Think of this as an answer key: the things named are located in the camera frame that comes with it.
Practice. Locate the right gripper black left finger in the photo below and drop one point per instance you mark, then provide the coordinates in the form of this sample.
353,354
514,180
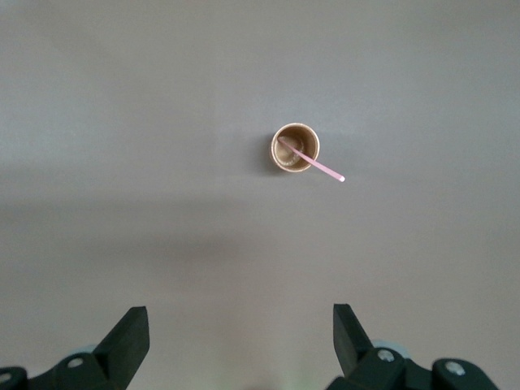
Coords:
122,345

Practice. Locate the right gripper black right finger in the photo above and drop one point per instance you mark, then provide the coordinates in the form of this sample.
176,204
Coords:
353,349

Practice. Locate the pink straw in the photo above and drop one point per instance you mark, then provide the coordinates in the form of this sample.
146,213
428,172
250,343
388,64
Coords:
325,167

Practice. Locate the brown paper cup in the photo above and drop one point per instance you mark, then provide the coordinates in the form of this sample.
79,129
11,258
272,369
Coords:
302,136

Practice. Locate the large brown table mat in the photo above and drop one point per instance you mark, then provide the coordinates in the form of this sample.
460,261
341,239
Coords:
122,122

